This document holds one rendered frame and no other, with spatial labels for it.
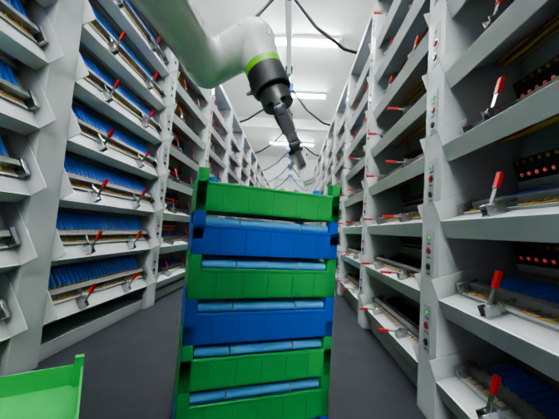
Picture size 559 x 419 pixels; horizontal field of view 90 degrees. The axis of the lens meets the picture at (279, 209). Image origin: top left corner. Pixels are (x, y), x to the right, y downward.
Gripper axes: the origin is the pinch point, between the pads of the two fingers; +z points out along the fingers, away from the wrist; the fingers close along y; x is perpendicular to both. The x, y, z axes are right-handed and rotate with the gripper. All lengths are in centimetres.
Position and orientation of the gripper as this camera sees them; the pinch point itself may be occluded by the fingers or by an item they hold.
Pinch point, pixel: (304, 169)
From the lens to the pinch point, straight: 65.4
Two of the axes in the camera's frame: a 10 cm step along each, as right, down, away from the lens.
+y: -1.7, -0.8, -9.8
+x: 9.2, -3.7, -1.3
